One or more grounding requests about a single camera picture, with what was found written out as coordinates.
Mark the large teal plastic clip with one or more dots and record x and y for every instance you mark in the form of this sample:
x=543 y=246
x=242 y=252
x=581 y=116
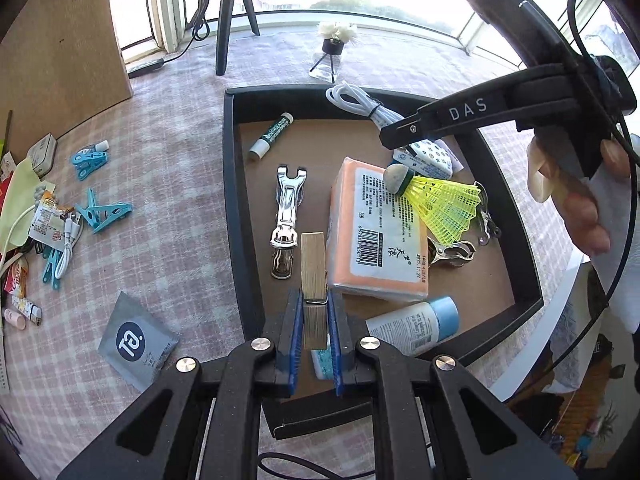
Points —
x=112 y=212

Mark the person's right forearm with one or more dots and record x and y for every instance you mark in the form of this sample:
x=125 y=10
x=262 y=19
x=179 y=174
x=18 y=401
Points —
x=625 y=290

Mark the brown wooden board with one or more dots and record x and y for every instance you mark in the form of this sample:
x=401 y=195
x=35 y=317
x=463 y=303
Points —
x=60 y=70

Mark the white sachet red print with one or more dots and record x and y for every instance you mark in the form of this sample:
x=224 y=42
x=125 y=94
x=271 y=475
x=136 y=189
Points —
x=44 y=220

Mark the colourful printed fabric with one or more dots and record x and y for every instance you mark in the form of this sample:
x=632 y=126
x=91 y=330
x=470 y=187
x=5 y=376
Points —
x=585 y=410

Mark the light green cleaning cloth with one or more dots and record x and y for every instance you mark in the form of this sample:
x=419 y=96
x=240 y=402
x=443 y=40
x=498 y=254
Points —
x=15 y=190

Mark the person's right hand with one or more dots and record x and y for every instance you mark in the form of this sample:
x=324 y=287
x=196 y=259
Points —
x=580 y=215

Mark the white window frame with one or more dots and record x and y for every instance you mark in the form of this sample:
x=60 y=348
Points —
x=160 y=5

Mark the black tray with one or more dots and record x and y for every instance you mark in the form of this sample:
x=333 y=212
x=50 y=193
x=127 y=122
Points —
x=235 y=210

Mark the black tripod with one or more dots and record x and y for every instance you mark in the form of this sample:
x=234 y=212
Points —
x=230 y=15

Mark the grey bead cluster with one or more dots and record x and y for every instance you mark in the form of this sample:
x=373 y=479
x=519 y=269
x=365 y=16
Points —
x=37 y=191

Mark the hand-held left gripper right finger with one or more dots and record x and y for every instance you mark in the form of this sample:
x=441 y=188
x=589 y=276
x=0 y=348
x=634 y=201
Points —
x=334 y=340

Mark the light blue plastic clip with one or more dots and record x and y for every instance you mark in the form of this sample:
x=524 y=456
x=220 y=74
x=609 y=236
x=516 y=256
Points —
x=87 y=160

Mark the blue tissue pack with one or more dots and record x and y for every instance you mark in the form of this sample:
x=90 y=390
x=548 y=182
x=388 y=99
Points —
x=322 y=362

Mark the metal spring clip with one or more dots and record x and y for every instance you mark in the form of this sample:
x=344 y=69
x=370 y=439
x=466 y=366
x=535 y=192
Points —
x=450 y=252
x=487 y=227

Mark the small grey white box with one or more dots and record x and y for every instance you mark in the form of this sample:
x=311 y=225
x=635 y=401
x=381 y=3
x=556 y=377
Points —
x=42 y=155

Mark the pink tube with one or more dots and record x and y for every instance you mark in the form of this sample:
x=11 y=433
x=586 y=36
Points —
x=14 y=318

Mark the white bottle blue cap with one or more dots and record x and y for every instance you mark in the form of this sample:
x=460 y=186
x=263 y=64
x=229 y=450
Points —
x=410 y=327

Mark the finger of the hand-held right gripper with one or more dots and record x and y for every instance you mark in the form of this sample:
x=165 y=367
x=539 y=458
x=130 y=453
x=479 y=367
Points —
x=405 y=132

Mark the green white lip balm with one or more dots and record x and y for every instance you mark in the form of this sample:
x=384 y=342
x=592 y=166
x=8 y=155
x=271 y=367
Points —
x=270 y=137

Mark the orange tissue pack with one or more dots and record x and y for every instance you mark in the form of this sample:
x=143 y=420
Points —
x=370 y=240

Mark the pink checked cloth desktop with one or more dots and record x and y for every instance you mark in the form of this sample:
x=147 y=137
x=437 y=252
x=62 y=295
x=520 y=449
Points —
x=180 y=160

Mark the white patterned lighter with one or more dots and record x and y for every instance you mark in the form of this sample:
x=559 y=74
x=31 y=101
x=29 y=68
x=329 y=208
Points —
x=27 y=307

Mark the glass vase white flowers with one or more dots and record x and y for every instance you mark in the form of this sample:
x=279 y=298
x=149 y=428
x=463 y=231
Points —
x=332 y=47

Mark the small teal plastic clip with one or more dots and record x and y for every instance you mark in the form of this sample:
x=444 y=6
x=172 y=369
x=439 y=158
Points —
x=90 y=202

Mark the dark green thin stick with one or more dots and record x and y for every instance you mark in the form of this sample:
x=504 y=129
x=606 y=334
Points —
x=7 y=127

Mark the grey foil sachet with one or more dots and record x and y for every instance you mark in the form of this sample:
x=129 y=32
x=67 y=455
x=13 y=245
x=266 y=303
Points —
x=132 y=342

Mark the yellow plastic shuttlecock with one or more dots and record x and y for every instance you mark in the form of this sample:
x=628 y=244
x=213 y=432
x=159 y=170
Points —
x=440 y=200

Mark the red white creamer sachet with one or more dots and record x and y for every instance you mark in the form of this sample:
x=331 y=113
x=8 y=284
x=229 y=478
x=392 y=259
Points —
x=17 y=275

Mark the chrome bottle opener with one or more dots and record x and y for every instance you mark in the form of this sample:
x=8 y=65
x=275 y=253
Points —
x=286 y=210

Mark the wooden clothespin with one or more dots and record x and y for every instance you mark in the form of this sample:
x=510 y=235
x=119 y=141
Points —
x=313 y=270

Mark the white printed tissue pack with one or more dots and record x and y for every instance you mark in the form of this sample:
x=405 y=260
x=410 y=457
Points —
x=432 y=157

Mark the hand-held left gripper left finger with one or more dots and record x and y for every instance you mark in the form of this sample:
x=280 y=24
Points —
x=295 y=340

